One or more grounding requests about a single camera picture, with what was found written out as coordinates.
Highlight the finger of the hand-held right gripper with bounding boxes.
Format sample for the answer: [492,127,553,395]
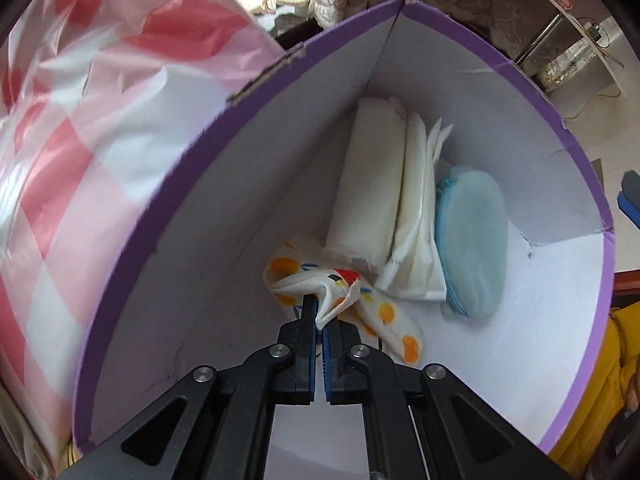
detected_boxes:
[617,170,640,218]

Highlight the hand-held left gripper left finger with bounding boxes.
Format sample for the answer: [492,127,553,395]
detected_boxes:
[57,292,321,480]

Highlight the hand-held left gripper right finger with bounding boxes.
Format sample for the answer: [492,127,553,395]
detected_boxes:
[322,317,571,480]

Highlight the white cloth with colourful dots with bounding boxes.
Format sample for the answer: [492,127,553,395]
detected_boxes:
[263,242,425,365]

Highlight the purple cardboard box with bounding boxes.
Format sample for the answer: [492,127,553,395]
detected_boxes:
[72,0,616,456]

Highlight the white pad packet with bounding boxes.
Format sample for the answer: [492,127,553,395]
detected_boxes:
[376,112,453,303]
[324,96,407,267]

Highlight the round light blue pouch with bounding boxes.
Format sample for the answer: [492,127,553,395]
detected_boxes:
[434,164,508,322]

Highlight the yellow garment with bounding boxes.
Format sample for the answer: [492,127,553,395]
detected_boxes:
[550,302,640,476]

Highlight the white round table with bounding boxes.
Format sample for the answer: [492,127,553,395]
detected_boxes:
[497,0,626,98]

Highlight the pink checked tablecloth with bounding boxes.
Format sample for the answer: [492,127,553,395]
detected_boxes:
[0,0,286,466]

